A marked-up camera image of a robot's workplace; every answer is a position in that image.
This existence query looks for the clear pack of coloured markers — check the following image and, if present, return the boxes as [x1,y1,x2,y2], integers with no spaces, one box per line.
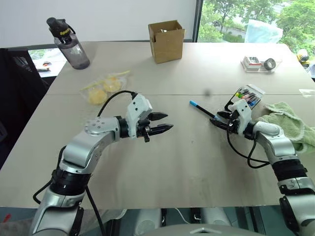
[224,84,267,112]

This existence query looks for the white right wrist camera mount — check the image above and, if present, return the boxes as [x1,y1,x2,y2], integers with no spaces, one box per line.
[227,99,252,135]

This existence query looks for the thin white cable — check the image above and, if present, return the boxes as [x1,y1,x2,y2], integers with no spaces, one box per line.
[174,207,188,224]

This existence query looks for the clear bag with yellow contents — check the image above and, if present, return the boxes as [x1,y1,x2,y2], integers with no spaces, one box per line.
[79,70,131,106]

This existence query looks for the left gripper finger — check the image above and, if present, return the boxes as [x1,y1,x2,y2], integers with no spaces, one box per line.
[150,111,169,121]
[149,123,174,137]

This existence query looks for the yellow black object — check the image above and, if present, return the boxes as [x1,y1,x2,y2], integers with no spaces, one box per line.
[296,49,311,67]

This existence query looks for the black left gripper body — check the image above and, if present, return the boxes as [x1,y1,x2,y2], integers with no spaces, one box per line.
[136,118,152,144]

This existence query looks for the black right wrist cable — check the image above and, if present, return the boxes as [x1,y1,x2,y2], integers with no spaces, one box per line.
[224,96,270,169]

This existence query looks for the grey rounded shape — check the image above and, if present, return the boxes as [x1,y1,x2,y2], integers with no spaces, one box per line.
[137,208,162,226]
[200,208,231,225]

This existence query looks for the pale blue plastic bag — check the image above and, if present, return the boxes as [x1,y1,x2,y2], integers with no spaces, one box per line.
[244,19,284,45]

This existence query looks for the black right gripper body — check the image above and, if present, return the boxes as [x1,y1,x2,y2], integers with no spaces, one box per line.
[227,110,241,134]

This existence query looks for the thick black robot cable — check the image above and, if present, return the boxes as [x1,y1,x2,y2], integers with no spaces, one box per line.
[32,172,105,236]

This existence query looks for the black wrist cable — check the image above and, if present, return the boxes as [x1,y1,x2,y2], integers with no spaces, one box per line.
[224,96,270,169]
[96,90,138,117]

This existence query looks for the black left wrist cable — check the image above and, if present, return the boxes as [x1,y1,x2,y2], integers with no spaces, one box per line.
[96,90,138,117]

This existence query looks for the grey water bottle black lid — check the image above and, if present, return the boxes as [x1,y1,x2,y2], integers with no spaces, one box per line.
[46,17,91,70]

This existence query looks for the small red white box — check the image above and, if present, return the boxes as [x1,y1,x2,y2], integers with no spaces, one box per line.
[245,56,262,67]

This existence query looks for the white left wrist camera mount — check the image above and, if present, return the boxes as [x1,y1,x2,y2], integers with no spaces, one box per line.
[125,93,154,140]

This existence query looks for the clear plastic tray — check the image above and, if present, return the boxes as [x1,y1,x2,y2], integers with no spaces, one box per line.
[241,55,283,73]

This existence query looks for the dark window frame post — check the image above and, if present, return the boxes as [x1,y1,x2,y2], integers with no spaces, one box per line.
[195,0,205,43]

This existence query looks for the grey robot torso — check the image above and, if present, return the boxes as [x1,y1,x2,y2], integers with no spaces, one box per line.
[144,222,262,236]

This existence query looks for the glossy white side desk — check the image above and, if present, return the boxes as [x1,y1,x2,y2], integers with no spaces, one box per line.
[27,47,68,79]

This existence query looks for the brown cardboard box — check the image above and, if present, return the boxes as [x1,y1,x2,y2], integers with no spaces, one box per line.
[148,20,186,65]

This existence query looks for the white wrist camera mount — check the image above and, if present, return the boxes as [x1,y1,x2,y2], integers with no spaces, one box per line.
[125,93,154,140]
[227,99,252,135]

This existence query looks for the black mesh chair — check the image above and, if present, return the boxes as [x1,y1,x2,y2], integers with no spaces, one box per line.
[0,47,50,171]

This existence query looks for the green towel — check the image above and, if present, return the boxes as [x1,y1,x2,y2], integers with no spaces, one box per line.
[255,101,315,154]

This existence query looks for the black pen with blue cap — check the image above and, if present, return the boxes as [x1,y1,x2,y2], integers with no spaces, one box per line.
[189,100,222,121]

